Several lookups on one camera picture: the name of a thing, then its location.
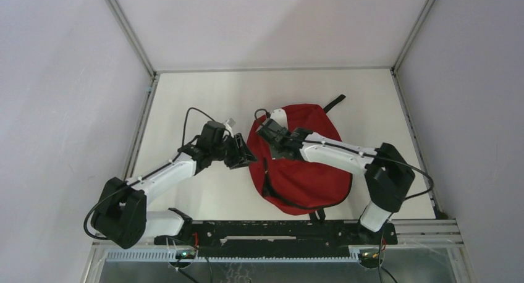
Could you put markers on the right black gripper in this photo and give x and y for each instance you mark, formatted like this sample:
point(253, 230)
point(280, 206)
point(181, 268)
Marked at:
point(274, 154)

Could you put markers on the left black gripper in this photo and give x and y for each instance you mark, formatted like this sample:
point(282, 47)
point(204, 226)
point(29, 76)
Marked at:
point(242, 156)

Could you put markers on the red student backpack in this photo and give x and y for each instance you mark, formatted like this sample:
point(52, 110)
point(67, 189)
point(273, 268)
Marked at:
point(297, 187)

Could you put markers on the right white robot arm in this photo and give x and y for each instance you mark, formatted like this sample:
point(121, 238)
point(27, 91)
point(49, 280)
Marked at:
point(388, 177)

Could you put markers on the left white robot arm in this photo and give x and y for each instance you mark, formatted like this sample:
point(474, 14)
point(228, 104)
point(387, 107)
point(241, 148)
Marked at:
point(122, 216)

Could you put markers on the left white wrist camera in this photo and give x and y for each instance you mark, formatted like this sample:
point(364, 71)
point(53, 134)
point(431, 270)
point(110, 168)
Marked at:
point(229, 124)

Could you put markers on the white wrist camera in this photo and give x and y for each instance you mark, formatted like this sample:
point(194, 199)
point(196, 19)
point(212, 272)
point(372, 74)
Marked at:
point(279, 115)
point(229, 124)

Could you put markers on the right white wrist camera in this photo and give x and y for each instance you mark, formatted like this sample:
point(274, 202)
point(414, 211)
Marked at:
point(279, 115)

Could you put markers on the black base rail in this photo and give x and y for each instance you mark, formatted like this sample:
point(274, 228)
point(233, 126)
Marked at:
point(281, 240)

